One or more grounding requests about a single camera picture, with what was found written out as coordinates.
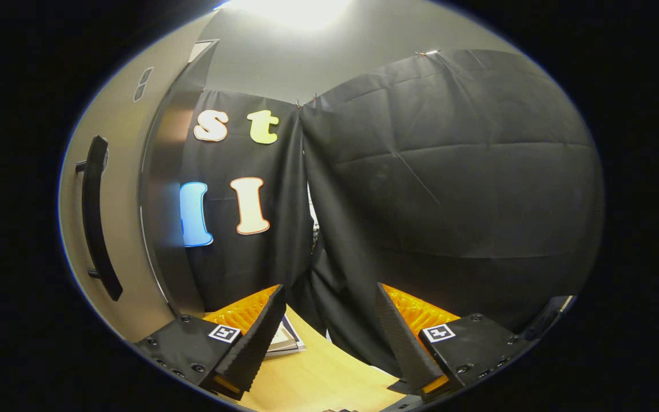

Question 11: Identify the black backdrop cloth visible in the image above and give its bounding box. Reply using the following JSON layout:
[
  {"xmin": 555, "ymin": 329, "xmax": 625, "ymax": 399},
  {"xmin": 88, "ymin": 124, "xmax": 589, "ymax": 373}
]
[
  {"xmin": 178, "ymin": 89, "xmax": 314, "ymax": 312},
  {"xmin": 300, "ymin": 49, "xmax": 606, "ymax": 378}
]

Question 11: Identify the white booklet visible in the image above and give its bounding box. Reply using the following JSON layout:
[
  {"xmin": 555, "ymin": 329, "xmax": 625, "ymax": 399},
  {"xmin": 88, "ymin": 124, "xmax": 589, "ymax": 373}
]
[{"xmin": 264, "ymin": 314, "xmax": 307, "ymax": 358}]

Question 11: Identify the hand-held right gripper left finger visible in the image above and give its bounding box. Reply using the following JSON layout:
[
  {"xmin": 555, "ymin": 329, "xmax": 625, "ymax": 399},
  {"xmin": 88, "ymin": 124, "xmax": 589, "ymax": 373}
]
[{"xmin": 134, "ymin": 283, "xmax": 288, "ymax": 401}]

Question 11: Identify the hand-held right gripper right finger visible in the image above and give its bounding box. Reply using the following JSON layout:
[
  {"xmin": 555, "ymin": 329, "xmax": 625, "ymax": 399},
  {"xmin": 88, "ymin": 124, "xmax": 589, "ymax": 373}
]
[{"xmin": 375, "ymin": 282, "xmax": 539, "ymax": 402}]

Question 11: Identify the black door handle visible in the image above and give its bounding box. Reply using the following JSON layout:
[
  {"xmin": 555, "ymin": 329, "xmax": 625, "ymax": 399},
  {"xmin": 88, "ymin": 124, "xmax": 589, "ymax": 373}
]
[{"xmin": 75, "ymin": 136, "xmax": 124, "ymax": 302}]

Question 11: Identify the grey cabinet door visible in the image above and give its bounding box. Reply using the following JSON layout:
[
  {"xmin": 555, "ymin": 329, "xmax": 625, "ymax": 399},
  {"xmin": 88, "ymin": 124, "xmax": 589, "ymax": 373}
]
[{"xmin": 58, "ymin": 13, "xmax": 219, "ymax": 344}]

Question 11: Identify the grey cabinet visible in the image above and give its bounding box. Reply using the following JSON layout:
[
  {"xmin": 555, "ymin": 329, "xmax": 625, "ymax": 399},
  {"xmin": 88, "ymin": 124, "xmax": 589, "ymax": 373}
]
[{"xmin": 138, "ymin": 39, "xmax": 220, "ymax": 318}]

